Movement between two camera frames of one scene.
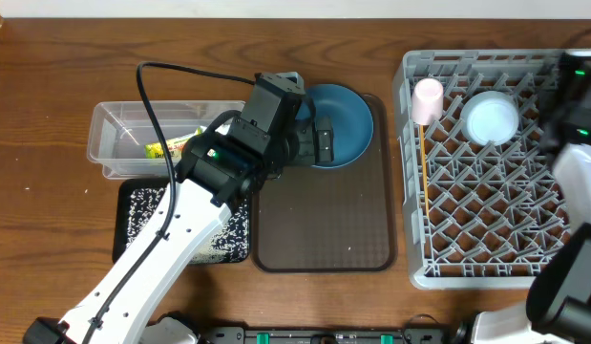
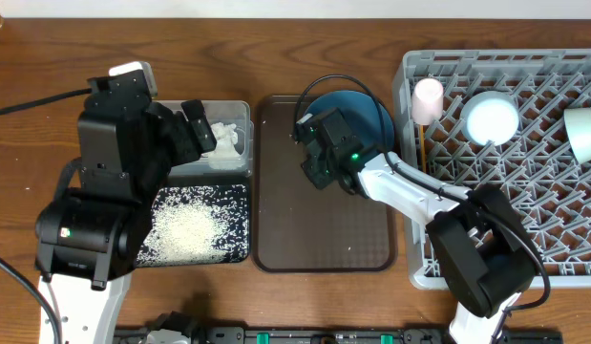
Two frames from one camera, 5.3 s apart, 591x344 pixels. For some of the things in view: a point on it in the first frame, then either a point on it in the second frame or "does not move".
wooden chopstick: [424, 170] does not move
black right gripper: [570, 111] → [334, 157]
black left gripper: [322, 148] → [171, 134]
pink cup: [427, 101] does not move
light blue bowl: [490, 116] does not move
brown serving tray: [343, 219] does not move
